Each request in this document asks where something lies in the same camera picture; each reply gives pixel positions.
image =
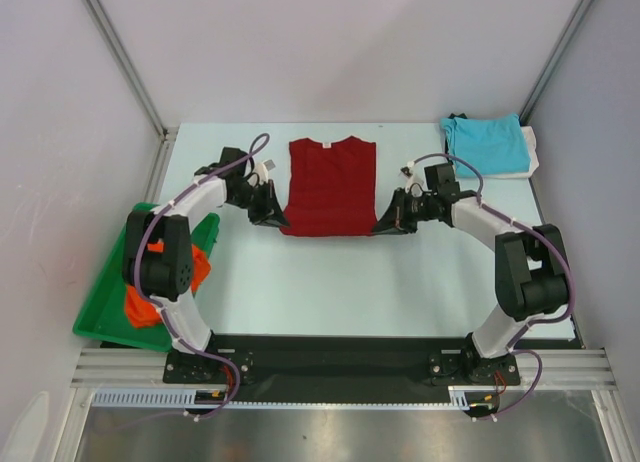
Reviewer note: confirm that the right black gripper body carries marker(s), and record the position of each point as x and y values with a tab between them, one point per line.
403	211

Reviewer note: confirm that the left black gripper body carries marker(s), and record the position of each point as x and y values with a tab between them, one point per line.
254	199

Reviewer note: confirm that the aluminium front rail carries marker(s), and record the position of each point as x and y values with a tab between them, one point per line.
123	368

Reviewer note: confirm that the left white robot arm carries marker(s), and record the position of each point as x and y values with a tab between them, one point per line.
158	253

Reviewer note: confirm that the dark red t-shirt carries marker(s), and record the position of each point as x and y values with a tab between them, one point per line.
332	188

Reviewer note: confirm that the aluminium corner post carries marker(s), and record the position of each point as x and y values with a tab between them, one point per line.
114	44
576	20

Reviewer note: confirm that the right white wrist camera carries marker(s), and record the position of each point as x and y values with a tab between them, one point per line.
414	185

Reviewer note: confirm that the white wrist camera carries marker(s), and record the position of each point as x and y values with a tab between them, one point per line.
414	185
261	172

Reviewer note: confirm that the white slotted cable duct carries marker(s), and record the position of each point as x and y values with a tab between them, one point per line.
194	399

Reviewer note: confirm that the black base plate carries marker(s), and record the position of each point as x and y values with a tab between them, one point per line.
342	370

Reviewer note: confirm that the left aluminium corner post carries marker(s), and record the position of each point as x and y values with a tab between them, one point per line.
114	44

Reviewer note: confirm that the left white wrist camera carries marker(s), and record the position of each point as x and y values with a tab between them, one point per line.
261	172

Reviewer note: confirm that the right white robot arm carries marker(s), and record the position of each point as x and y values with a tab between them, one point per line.
532	282

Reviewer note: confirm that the right aluminium corner post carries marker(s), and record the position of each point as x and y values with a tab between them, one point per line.
576	20

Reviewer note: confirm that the folded cyan t-shirt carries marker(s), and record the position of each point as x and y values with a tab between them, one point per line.
467	139

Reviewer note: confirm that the folded white t-shirt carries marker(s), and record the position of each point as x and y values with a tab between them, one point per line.
510	156

